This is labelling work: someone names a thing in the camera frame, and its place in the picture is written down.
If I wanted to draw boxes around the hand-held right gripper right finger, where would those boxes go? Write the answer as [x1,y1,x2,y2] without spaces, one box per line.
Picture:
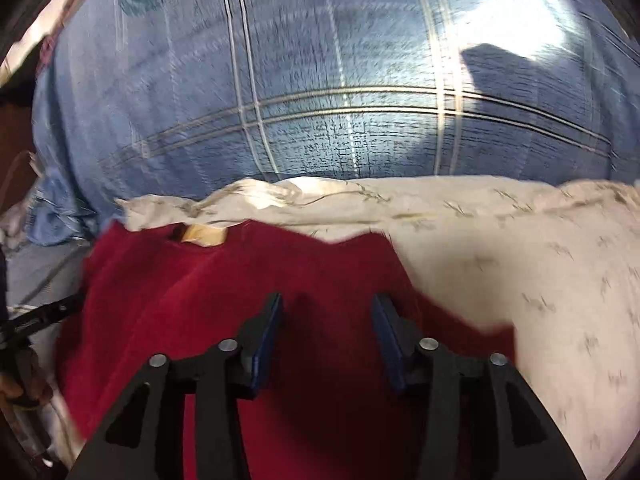
[370,293,587,480]

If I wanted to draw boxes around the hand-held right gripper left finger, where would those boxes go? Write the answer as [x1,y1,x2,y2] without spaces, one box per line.
[65,292,285,480]

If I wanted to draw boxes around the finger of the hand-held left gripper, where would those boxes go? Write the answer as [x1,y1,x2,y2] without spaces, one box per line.
[0,293,85,347]

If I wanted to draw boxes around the red knit sweater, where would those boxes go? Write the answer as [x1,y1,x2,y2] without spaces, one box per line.
[52,220,519,480]

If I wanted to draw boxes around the person's left hand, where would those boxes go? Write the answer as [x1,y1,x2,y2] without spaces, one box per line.
[0,349,54,409]

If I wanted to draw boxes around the grey-blue striped cloth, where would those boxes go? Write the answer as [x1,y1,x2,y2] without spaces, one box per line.
[5,242,93,313]

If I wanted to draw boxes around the cream leaf-print sheet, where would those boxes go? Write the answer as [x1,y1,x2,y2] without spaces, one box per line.
[47,175,640,480]

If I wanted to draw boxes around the blue plaid quilt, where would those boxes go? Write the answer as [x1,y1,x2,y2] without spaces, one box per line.
[27,0,637,247]

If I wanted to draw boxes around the cream patterned cloth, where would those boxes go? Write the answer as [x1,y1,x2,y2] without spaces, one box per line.
[0,0,108,88]

